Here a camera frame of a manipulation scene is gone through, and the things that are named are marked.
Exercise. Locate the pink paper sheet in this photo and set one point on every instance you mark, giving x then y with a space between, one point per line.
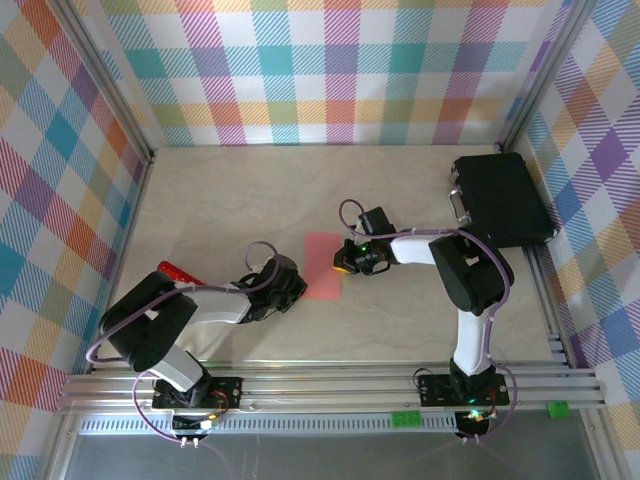
320 265

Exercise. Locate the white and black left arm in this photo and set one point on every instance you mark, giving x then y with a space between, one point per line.
215 305

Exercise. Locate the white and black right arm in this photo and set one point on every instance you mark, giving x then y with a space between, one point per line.
470 340

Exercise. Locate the grey metal sheet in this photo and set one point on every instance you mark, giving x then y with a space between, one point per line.
325 460

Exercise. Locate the black carrying case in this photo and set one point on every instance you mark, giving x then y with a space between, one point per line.
505 200

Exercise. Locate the black controller board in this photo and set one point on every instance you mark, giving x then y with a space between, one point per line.
192 424
472 425

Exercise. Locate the flat green toy brick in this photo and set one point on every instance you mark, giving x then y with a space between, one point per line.
406 419

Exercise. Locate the small green toy brick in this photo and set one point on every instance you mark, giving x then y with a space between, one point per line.
557 410

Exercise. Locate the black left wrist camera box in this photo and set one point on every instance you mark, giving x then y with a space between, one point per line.
282 265

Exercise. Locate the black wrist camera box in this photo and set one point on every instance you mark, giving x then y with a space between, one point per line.
375 220
282 265

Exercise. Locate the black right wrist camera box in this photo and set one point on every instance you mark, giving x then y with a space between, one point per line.
375 220

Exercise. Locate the aluminium mounting rail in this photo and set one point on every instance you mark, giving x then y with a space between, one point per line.
325 390

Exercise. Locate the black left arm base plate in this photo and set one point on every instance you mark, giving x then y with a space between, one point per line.
230 392

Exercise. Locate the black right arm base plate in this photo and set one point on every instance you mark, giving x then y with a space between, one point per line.
432 390

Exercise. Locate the aluminium side rail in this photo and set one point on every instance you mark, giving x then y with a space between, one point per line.
542 295
131 230

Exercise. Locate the aluminium corner post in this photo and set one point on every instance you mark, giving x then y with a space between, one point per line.
545 75
110 90

